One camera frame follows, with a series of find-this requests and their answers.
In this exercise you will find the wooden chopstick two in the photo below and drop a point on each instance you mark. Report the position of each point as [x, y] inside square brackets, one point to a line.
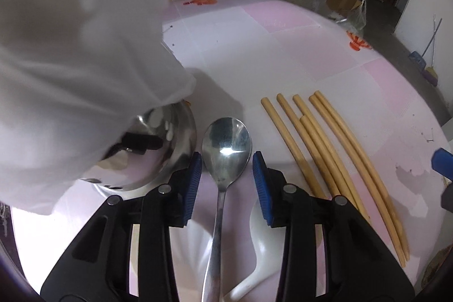
[310, 145]

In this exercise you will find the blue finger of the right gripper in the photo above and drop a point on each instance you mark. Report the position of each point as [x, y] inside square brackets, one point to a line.
[442, 163]

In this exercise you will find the wooden chopstick five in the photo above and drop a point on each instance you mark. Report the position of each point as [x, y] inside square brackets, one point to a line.
[357, 167]

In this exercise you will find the wooden chopstick four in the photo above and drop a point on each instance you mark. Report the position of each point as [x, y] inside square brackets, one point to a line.
[327, 157]

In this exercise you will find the steel utensil holder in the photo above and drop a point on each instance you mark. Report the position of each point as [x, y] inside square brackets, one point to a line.
[157, 143]

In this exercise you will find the white plastic soup spoon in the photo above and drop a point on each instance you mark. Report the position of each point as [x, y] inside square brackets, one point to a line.
[268, 244]

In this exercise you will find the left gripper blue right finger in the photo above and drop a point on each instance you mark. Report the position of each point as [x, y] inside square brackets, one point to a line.
[331, 253]

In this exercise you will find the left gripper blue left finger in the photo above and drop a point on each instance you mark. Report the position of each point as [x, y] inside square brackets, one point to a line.
[123, 253]

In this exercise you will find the white plastic bag liner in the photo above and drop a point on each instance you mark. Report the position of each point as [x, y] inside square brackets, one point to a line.
[74, 75]

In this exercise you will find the small steel spoon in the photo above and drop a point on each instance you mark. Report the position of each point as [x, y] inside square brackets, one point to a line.
[226, 149]

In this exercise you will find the wooden chopstick one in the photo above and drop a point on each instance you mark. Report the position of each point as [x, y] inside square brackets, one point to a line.
[294, 149]

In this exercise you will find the wooden chopstick three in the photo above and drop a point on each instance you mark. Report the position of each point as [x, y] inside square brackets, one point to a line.
[307, 112]

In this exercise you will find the broom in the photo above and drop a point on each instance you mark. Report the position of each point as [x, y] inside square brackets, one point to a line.
[427, 70]

